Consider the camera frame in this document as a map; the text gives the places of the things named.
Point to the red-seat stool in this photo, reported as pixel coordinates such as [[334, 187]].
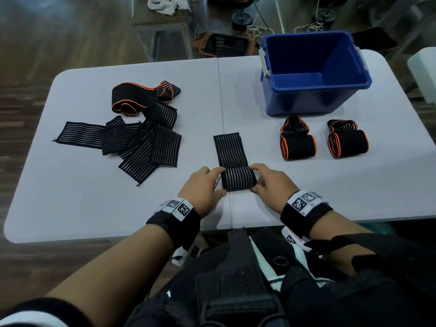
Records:
[[242, 21]]

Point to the low wooden table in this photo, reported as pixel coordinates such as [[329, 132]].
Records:
[[160, 22]]

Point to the white towel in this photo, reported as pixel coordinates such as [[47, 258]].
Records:
[[167, 5]]

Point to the teal rolled mat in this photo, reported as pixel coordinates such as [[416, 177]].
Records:
[[379, 228]]

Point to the person's right forearm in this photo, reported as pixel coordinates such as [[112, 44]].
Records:
[[337, 228]]

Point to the person's right hand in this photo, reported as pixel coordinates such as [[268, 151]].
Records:
[[277, 190]]

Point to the blue plastic bin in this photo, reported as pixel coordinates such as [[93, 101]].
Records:
[[296, 102]]

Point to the black basket orange rim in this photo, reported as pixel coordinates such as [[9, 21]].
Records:
[[226, 45]]

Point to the person's black white sleeve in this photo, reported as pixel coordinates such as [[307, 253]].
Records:
[[44, 313]]

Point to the large wall mirror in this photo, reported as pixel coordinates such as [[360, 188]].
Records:
[[391, 16]]

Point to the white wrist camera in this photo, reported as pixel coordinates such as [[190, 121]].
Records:
[[293, 240], [187, 253]]

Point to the person's left hand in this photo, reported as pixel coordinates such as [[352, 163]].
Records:
[[201, 194]]

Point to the person's black chest harness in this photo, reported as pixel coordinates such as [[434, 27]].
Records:
[[238, 289]]

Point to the black wristband with white markers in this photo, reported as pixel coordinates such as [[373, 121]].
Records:
[[303, 217], [178, 228]]

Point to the person's left forearm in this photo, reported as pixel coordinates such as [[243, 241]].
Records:
[[119, 275]]

